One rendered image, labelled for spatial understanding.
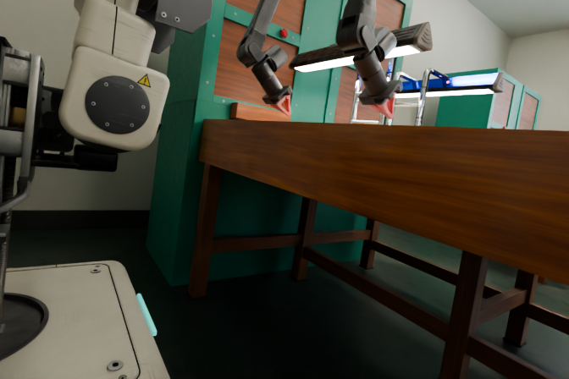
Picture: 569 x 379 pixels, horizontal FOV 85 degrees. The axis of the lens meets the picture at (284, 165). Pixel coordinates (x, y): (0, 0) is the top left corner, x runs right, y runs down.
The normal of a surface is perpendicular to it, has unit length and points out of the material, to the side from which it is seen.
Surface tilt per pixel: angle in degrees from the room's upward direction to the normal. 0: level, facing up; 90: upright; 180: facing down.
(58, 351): 0
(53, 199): 90
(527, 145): 90
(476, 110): 90
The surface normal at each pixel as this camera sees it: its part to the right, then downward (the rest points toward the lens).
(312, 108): 0.58, 0.14
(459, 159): -0.80, -0.08
